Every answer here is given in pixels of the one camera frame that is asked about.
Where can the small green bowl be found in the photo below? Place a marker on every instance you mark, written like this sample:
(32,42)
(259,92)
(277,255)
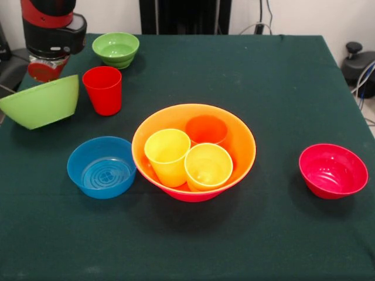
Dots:
(115,49)

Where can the black cabinet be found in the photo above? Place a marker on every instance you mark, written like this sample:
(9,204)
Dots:
(187,14)

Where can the red cup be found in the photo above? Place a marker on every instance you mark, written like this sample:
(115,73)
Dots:
(102,96)

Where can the large green bowl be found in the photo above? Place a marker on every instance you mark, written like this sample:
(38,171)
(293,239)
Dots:
(44,105)

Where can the black chair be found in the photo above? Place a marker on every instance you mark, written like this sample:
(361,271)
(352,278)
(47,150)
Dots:
(11,67)

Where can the blue bowl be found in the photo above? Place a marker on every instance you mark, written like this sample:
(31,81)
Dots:
(101,191)

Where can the red bowl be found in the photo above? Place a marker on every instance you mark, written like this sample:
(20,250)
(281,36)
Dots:
(331,172)

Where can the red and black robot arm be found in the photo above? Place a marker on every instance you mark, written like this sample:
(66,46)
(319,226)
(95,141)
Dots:
(49,38)

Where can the black equipment base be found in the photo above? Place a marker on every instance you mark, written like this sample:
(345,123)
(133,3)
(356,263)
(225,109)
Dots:
(357,64)

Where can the dark green tablecloth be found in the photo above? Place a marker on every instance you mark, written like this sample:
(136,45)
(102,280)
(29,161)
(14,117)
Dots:
(187,234)

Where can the orange cup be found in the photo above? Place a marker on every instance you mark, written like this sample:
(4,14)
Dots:
(206,130)

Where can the black power adapter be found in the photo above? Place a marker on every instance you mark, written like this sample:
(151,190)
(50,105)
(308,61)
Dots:
(259,29)

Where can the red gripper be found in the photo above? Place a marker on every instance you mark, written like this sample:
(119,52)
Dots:
(44,73)

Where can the large orange bowl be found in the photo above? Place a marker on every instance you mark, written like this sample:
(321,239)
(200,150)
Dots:
(243,146)

